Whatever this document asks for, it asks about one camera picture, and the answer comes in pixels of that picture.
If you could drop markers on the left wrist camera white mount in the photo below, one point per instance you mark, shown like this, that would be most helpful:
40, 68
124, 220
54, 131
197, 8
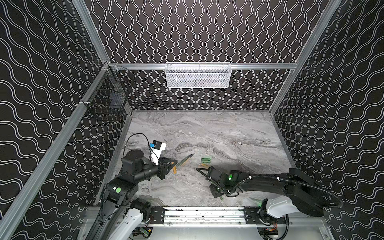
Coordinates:
156, 148

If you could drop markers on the green pen cap lower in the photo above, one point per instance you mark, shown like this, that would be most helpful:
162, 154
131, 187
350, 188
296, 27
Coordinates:
205, 160

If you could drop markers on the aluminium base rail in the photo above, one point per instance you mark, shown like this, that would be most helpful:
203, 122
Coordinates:
208, 217

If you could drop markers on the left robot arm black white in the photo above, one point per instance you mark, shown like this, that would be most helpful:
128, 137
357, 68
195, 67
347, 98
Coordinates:
119, 214

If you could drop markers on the aluminium back horizontal rail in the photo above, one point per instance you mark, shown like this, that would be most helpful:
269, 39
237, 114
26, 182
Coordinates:
233, 66

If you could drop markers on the aluminium left horizontal rail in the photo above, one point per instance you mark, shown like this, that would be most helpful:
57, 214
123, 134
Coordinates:
20, 205

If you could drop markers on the black wire basket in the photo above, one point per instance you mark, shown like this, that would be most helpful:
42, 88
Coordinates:
109, 100

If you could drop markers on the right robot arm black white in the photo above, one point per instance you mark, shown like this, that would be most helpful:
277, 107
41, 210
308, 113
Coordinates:
296, 191

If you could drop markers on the aluminium corner frame post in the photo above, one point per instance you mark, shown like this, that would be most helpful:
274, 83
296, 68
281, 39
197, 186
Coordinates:
314, 37
91, 29

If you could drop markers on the aluminium corner frame post right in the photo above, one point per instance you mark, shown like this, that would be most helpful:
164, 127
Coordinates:
314, 37

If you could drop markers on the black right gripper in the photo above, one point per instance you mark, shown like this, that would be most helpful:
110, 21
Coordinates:
212, 177

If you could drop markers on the white wire mesh basket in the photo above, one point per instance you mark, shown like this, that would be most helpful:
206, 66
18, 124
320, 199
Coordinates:
198, 78

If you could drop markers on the aluminium horizontal rail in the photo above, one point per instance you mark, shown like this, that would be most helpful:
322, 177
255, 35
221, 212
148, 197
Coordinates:
20, 205
233, 66

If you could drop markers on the aluminium corner frame post left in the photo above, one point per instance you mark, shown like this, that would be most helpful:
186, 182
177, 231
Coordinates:
91, 29

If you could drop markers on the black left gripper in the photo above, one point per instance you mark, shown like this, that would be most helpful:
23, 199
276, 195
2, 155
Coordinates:
162, 168

